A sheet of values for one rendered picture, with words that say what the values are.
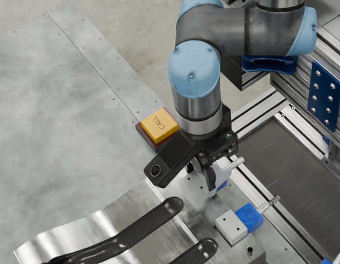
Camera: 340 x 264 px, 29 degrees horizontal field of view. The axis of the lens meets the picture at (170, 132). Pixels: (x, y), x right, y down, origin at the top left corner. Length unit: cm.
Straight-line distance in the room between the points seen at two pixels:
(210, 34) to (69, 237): 47
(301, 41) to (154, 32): 173
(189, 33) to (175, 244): 41
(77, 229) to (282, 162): 98
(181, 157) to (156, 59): 155
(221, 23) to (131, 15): 179
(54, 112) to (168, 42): 121
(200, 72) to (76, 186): 55
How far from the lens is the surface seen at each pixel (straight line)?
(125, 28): 276
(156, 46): 267
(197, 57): 96
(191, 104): 99
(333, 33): 142
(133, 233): 125
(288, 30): 103
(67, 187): 142
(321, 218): 200
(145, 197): 127
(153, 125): 142
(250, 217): 122
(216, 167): 118
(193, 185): 124
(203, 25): 103
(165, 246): 122
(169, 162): 111
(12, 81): 162
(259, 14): 103
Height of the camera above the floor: 200
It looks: 56 degrees down
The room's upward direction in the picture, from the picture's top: 11 degrees counter-clockwise
